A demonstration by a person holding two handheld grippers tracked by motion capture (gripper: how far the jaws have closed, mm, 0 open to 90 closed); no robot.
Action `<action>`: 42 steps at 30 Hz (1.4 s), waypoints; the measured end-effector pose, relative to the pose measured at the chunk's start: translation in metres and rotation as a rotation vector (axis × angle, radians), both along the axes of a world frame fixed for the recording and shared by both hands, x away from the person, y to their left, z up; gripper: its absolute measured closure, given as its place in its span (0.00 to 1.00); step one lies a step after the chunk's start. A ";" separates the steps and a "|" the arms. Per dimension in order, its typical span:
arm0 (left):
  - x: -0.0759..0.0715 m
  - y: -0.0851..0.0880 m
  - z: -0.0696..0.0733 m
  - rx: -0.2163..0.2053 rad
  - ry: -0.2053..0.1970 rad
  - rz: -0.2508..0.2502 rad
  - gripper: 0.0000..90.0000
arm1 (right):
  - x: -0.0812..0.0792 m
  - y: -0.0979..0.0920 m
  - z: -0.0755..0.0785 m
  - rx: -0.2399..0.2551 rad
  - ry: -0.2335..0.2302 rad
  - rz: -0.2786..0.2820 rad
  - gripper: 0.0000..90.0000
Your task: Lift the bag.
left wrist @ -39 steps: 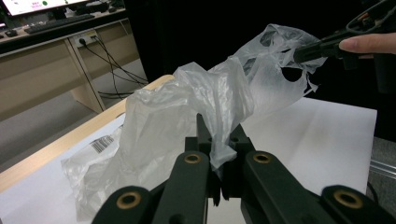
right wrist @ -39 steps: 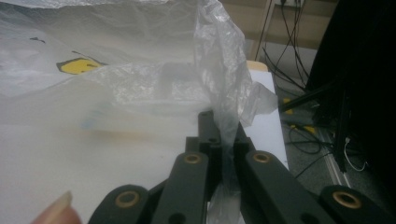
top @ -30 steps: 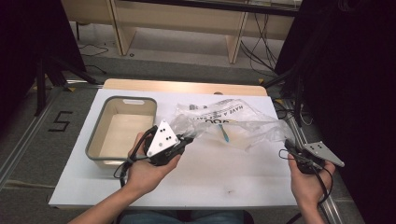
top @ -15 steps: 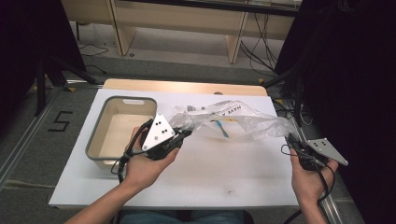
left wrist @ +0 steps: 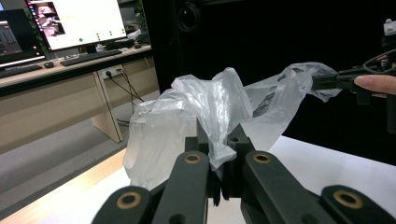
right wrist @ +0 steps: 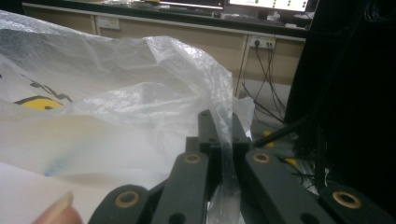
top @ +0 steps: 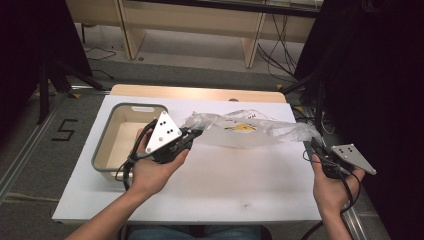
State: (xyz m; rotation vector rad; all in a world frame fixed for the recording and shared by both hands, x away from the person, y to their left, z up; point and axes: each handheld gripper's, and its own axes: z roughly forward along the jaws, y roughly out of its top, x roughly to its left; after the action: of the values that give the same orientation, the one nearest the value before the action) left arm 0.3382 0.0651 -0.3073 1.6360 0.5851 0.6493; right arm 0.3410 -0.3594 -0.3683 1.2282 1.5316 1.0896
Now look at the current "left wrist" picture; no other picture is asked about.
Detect black keyboard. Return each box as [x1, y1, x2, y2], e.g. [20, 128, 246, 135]
[0, 63, 43, 79]
[60, 49, 123, 67]

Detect white table board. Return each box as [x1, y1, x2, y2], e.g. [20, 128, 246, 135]
[36, 134, 396, 224]

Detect clear plastic bag smiley print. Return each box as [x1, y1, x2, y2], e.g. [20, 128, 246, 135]
[122, 62, 344, 191]

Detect long wooden desk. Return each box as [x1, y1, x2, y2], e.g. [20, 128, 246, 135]
[0, 45, 162, 155]

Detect right hand-held gripper cable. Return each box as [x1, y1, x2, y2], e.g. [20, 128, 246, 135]
[361, 47, 396, 76]

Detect white power socket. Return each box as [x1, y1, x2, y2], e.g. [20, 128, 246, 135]
[101, 65, 124, 79]

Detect monitor with white screen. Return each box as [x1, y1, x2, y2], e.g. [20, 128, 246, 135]
[25, 0, 129, 54]

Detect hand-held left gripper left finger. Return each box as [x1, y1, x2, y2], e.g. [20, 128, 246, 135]
[184, 119, 223, 208]

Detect black curtain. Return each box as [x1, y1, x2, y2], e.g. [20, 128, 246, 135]
[141, 0, 396, 166]

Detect monitor with dark screen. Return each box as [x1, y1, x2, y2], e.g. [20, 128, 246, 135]
[0, 8, 48, 68]

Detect black desk power cables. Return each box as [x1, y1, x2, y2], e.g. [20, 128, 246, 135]
[106, 69, 145, 126]

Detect coil of black cable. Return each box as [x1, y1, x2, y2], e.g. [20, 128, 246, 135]
[177, 0, 204, 34]

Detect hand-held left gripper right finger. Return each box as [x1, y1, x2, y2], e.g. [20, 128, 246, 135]
[221, 124, 257, 201]

